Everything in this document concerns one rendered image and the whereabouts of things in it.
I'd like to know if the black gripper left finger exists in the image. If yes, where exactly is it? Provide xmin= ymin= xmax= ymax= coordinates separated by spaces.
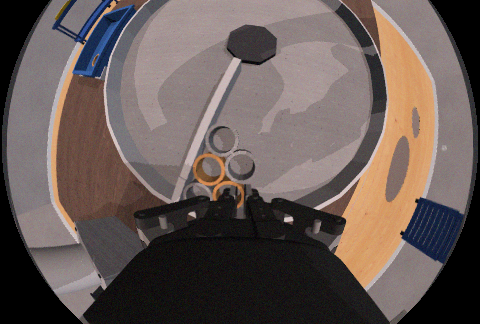
xmin=133 ymin=185 xmax=238 ymax=249

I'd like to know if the grey round turntable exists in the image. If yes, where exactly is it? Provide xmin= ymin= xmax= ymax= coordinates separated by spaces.
xmin=104 ymin=0 xmax=389 ymax=210

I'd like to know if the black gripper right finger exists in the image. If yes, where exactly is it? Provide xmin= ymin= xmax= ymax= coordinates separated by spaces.
xmin=243 ymin=184 xmax=346 ymax=254

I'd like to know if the blue crate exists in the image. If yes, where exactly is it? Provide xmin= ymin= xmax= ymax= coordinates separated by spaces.
xmin=72 ymin=4 xmax=137 ymax=81

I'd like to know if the grey metal bushing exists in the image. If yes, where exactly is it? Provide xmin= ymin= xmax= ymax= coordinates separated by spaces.
xmin=225 ymin=149 xmax=258 ymax=184
xmin=205 ymin=123 xmax=239 ymax=157
xmin=183 ymin=179 xmax=216 ymax=201

